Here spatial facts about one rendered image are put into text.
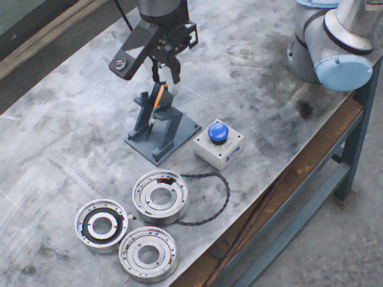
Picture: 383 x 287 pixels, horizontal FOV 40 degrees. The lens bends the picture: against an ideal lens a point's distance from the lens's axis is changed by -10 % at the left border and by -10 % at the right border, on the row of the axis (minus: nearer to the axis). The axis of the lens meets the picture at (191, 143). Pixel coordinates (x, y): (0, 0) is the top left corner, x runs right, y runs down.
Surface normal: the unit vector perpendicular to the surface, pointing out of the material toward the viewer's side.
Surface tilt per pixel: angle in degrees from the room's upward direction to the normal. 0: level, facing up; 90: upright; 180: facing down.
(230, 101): 0
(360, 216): 0
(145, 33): 31
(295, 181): 0
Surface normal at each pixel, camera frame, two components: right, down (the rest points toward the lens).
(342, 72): 0.05, 0.87
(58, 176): -0.08, -0.59
